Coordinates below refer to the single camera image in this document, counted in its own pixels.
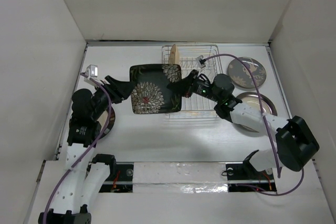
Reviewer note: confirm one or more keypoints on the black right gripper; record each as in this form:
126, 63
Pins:
183, 86

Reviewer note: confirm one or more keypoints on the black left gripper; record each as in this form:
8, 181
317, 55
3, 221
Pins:
120, 89

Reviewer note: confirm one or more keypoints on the beige bird-painted plate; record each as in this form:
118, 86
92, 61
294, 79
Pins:
174, 57

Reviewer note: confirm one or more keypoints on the black square floral plate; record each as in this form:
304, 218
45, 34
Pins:
150, 94

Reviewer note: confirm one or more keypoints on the grey deer-patterned plate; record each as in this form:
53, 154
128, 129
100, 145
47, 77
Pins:
239, 72

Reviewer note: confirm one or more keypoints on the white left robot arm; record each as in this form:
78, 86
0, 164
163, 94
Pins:
85, 171

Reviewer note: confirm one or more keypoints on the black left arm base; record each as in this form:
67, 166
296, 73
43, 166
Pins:
121, 181

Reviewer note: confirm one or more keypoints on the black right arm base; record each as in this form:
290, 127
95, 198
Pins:
240, 182

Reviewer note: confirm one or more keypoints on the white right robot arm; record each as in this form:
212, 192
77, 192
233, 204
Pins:
292, 142

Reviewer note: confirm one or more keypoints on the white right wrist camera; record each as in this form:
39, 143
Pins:
201, 61

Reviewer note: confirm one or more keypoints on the metal wire dish rack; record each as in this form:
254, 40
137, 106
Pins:
197, 106

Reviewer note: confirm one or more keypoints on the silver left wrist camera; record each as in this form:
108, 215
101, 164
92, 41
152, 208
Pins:
90, 75

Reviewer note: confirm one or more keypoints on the foil-taped front rail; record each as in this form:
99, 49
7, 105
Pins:
179, 177

